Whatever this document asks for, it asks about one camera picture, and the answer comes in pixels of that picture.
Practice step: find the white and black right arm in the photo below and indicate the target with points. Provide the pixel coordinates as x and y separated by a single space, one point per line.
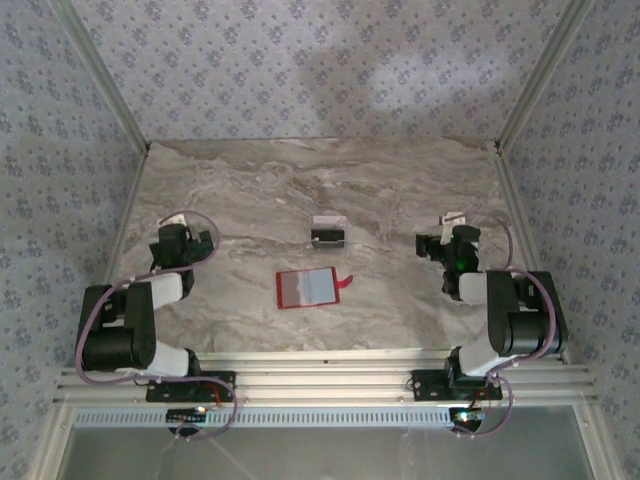
472 287

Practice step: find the clear acrylic card stand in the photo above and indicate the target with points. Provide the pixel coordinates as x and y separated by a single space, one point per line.
330 247

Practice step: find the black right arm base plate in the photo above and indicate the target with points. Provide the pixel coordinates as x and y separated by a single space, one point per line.
425 385

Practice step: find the aluminium corner post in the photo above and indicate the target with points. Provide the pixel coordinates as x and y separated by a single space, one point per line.
539 75
106 75

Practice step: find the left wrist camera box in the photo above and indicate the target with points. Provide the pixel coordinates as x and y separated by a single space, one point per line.
175 218

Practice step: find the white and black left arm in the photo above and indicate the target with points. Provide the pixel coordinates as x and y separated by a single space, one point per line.
167 287

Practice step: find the pale credit card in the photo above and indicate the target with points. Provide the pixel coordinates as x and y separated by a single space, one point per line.
329 221

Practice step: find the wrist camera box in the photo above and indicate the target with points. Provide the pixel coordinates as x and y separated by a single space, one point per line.
175 218
452 218

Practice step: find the red card holder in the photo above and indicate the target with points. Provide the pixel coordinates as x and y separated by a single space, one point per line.
320 287

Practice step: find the wide aluminium base beam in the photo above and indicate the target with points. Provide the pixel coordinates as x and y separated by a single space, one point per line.
325 385

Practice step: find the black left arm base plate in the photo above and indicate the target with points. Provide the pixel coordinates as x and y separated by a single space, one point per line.
220 385

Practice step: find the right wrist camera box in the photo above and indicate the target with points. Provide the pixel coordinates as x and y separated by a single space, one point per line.
452 218

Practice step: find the aluminium side rail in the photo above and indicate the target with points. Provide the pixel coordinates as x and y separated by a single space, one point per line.
522 225
117 250

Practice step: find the narrow aluminium rail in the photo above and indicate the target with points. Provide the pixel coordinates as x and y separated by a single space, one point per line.
325 356

